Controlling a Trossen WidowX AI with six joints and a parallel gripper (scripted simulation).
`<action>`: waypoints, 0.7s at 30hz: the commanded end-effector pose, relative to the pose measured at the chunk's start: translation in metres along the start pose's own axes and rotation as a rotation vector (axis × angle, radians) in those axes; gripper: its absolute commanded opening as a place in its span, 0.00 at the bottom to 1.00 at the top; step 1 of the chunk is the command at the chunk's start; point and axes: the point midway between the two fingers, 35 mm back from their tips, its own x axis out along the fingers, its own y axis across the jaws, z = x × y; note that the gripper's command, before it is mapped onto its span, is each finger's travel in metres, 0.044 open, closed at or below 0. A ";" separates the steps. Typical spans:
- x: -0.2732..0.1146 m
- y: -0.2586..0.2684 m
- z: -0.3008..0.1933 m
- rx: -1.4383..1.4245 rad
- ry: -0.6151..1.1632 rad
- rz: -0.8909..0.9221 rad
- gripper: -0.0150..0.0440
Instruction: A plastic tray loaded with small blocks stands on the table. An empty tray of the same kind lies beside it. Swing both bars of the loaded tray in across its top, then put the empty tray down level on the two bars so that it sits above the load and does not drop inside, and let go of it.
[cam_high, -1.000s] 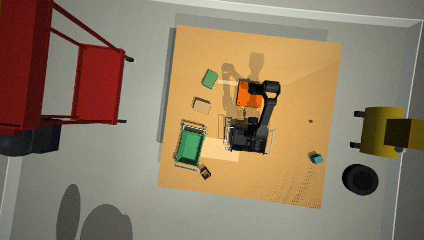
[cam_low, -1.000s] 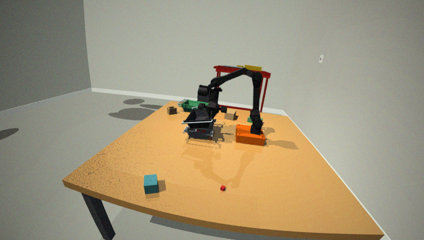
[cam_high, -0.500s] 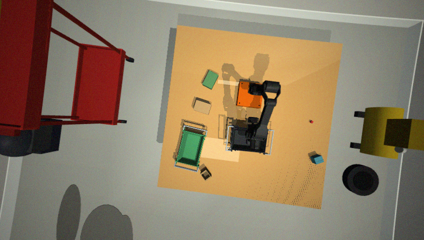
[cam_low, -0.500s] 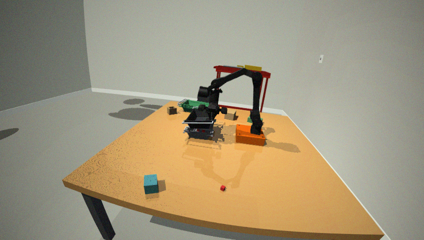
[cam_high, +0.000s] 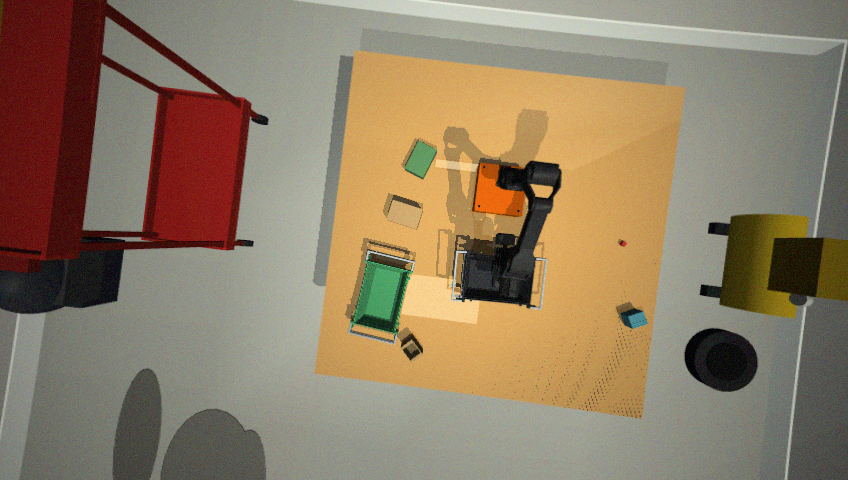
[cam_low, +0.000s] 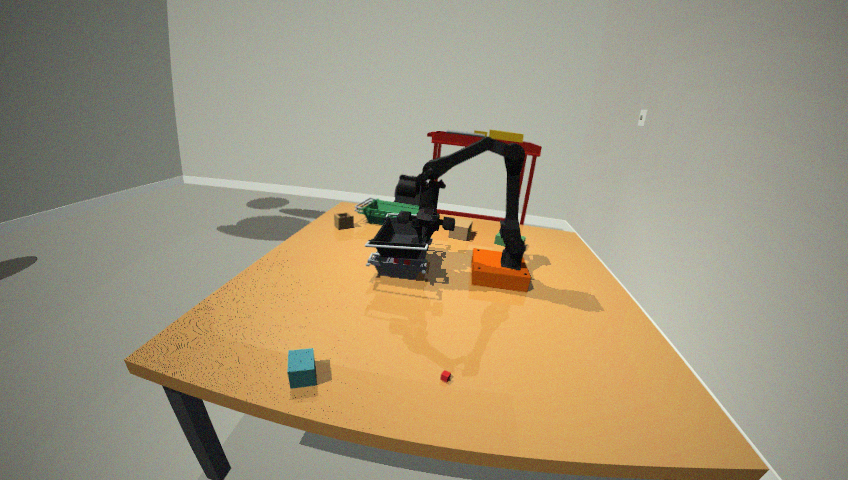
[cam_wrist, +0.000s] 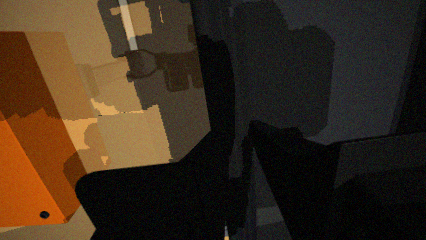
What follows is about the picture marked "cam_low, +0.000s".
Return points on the green rectangular block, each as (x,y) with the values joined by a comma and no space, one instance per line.
(499,241)

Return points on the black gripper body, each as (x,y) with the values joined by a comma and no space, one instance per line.
(405,216)

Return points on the small teal cube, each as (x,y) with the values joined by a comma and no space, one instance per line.
(301,368)

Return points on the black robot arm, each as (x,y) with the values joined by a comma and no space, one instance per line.
(514,155)

